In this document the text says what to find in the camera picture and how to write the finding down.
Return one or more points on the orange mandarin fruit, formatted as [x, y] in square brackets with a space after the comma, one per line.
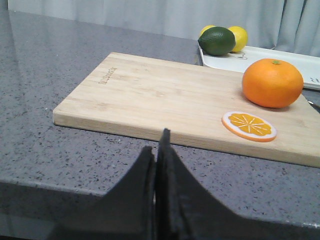
[272, 83]

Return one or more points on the yellow lemon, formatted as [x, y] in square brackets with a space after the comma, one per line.
[241, 38]
[205, 28]

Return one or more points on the dark green lime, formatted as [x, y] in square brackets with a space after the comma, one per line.
[217, 41]

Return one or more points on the white rectangular tray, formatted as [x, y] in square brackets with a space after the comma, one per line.
[309, 66]

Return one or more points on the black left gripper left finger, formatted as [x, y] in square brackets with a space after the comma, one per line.
[126, 212]

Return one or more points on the bamboo cutting board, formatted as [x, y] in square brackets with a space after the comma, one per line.
[139, 97]

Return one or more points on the grey white curtain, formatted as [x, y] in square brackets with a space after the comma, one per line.
[284, 25]

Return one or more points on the felt orange slice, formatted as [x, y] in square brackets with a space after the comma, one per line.
[249, 126]

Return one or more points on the metal cutting board handle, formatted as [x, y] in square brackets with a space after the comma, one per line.
[315, 106]

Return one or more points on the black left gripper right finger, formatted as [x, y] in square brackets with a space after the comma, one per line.
[187, 211]

